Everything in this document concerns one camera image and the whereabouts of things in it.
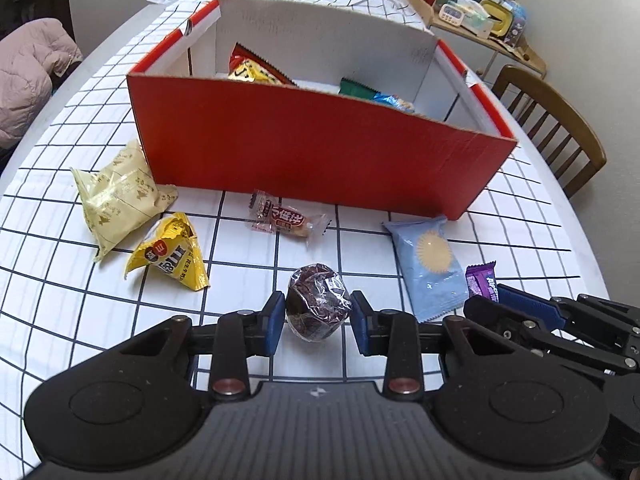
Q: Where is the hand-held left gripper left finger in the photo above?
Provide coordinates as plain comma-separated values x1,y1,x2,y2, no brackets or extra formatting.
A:
107,290,287,396

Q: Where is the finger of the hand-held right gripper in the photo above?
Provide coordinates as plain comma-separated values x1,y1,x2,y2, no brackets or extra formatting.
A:
497,284,640,333
462,296,640,368

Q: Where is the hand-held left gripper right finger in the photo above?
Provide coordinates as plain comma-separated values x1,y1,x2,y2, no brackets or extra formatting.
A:
350,290,531,396

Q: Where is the purple candy bar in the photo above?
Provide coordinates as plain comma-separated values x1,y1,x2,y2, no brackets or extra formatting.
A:
465,261,500,303

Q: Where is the clear-wrapped brown cake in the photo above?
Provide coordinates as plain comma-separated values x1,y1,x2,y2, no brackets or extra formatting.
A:
286,262,352,343

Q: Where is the red cardboard box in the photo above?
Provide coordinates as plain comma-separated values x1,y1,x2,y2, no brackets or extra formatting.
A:
126,0,518,222

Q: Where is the blue cookie packet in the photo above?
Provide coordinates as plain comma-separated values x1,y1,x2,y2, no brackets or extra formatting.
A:
372,91,417,115

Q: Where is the green snack packet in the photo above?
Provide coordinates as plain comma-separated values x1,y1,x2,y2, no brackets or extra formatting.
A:
337,77,382,100

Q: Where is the yellow red snack bag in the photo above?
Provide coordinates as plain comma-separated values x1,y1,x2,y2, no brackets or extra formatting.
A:
227,42,298,87

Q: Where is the light blue snack packet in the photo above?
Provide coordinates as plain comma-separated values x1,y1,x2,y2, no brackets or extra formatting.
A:
382,215,476,323

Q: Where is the red white clear candy packet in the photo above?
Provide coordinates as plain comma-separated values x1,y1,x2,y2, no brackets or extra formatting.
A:
246,189,331,246

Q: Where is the yellow triangular candy packet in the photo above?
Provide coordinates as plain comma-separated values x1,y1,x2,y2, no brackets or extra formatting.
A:
124,212,210,292

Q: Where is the brown wooden chair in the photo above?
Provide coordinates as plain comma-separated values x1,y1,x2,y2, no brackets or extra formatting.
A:
492,64,607,200

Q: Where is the pale yellow snack packet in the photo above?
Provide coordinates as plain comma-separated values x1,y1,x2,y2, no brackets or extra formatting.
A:
70,139,179,263

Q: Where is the black white checkered tablecloth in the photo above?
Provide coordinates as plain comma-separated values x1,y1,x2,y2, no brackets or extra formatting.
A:
0,0,608,466

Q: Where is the wooden top side cabinet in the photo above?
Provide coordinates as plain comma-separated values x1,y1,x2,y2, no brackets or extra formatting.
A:
392,0,547,81

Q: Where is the blue patterned bag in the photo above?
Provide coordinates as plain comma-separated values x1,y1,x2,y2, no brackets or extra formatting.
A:
502,0,528,46

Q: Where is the yellow storage box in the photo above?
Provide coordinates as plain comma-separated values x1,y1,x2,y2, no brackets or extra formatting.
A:
480,0,516,41

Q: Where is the white tissue pack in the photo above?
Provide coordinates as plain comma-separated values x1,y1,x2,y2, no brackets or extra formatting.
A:
460,0,493,38

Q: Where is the pink puffer jacket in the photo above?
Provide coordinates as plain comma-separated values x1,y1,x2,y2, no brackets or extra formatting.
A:
0,17,83,148

